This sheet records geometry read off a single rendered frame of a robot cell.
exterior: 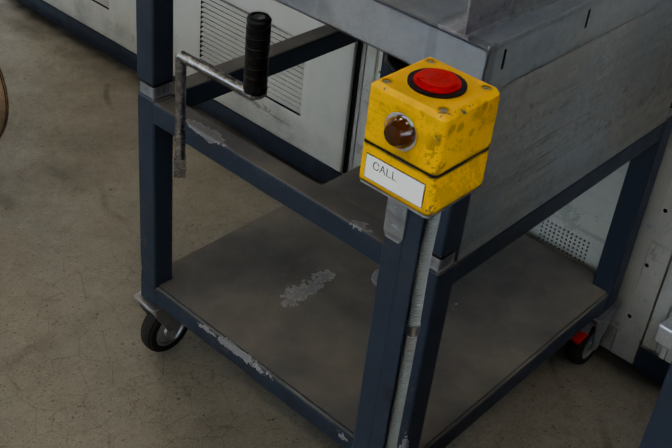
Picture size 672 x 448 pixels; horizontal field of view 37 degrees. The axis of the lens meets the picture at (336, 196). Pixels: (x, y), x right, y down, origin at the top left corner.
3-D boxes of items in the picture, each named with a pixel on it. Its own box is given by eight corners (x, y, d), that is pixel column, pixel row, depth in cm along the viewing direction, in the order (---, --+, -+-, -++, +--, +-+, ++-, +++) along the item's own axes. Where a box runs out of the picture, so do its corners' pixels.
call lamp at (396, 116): (404, 163, 81) (409, 126, 79) (372, 145, 83) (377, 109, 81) (414, 157, 82) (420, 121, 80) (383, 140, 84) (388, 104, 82)
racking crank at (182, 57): (166, 174, 144) (166, -23, 128) (182, 167, 147) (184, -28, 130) (247, 227, 136) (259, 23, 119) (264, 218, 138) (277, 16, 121)
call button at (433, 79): (439, 111, 81) (442, 94, 80) (401, 92, 83) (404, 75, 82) (468, 96, 84) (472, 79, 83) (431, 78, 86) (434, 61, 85)
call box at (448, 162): (426, 222, 84) (445, 116, 78) (355, 181, 88) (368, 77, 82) (483, 188, 89) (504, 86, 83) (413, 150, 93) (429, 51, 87)
